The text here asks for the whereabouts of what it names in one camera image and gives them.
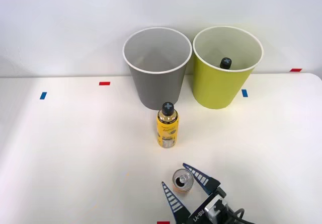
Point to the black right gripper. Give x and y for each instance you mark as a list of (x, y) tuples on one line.
[(198, 215)]

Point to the orange drink can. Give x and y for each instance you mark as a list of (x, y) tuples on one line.
[(182, 181)]

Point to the yellow-label bottle with black cap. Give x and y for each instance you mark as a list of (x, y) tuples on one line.
[(167, 131)]

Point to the yellow-green plastic waste bin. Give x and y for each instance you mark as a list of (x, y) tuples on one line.
[(216, 88)]

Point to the grey plastic waste bin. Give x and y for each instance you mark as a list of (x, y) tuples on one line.
[(156, 88)]

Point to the dark bottle with black cap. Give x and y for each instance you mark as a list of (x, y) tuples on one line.
[(225, 62)]

